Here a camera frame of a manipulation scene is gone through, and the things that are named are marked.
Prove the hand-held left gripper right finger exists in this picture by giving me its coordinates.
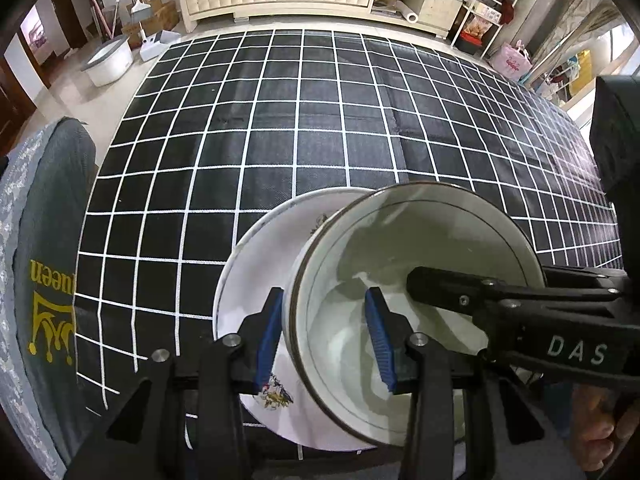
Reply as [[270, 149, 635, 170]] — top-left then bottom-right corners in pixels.
[[365, 287, 586, 480]]

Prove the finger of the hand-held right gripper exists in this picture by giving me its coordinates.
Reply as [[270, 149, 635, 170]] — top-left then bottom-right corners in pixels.
[[406, 266, 627, 322]]

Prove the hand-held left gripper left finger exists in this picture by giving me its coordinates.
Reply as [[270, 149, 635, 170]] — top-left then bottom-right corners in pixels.
[[65, 287, 284, 480]]

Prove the green patterned bowl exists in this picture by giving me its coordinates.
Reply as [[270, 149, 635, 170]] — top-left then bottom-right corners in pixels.
[[289, 182, 544, 448]]

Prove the white plate with floral print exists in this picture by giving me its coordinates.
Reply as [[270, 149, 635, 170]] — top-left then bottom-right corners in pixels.
[[212, 187, 386, 448]]

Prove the person's right hand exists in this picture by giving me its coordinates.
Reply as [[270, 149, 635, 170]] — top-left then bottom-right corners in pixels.
[[570, 387, 640, 471]]

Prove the black white checked tablecloth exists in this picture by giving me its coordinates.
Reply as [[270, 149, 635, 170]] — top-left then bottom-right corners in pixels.
[[75, 30, 623, 428]]

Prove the pink bag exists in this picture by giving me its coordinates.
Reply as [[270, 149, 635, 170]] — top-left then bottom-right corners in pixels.
[[489, 40, 532, 81]]

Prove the grey printed chair cover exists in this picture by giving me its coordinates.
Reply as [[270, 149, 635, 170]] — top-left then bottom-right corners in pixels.
[[0, 117, 101, 480]]

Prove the white metal shelf rack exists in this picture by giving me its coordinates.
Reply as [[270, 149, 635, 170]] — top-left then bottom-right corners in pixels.
[[450, 0, 521, 56]]

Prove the beige patterned curtain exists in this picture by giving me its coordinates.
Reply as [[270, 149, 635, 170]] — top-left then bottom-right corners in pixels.
[[535, 0, 626, 91]]

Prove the white plastic bucket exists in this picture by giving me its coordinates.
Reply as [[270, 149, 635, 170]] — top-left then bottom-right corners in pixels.
[[81, 37, 133, 87]]

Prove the cardboard box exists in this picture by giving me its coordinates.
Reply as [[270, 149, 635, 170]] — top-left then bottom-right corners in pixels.
[[122, 0, 178, 46]]

